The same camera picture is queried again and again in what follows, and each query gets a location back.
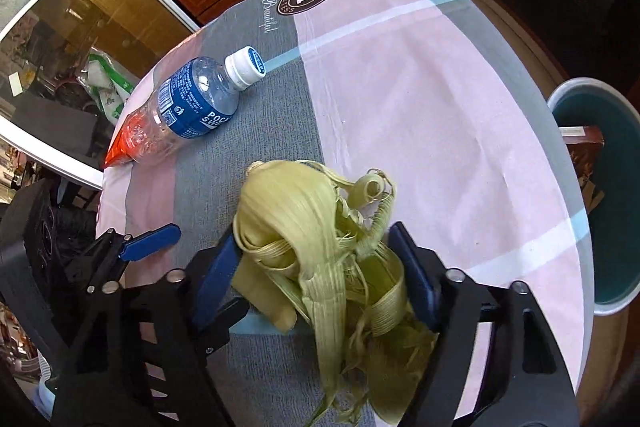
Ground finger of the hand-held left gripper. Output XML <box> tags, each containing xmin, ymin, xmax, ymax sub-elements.
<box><xmin>67</xmin><ymin>224</ymin><xmax>182</xmax><ymax>295</ymax></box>

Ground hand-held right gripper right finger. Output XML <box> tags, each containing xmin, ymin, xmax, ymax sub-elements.
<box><xmin>387</xmin><ymin>222</ymin><xmax>581</xmax><ymax>427</ymax></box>

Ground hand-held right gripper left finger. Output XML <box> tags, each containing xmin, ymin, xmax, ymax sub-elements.
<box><xmin>50</xmin><ymin>234</ymin><xmax>251</xmax><ymax>427</ymax></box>

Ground green corn husks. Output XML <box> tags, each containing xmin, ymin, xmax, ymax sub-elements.
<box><xmin>232</xmin><ymin>159</ymin><xmax>441</xmax><ymax>427</ymax></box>

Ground clear plastic bottle blue label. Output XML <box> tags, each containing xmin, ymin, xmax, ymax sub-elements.
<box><xmin>112</xmin><ymin>47</ymin><xmax>268</xmax><ymax>168</ymax></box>

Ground grey bin with teal inside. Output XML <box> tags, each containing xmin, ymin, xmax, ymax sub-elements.
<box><xmin>547</xmin><ymin>78</ymin><xmax>640</xmax><ymax>318</ymax></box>

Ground brown snack packet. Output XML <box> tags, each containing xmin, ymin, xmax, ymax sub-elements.
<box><xmin>560</xmin><ymin>125</ymin><xmax>607</xmax><ymax>212</ymax></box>

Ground orange plastic wrapper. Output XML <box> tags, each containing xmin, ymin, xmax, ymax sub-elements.
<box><xmin>103</xmin><ymin>109</ymin><xmax>166</xmax><ymax>168</ymax></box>

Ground green and white plastic bag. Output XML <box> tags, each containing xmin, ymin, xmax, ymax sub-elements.
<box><xmin>82</xmin><ymin>49</ymin><xmax>138</xmax><ymax>122</ymax></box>

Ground pink and grey printed tablecloth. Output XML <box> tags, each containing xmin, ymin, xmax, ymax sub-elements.
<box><xmin>97</xmin><ymin>0</ymin><xmax>593</xmax><ymax>427</ymax></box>

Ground glass sliding door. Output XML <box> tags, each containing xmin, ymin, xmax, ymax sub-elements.
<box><xmin>0</xmin><ymin>0</ymin><xmax>201</xmax><ymax>188</ymax></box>

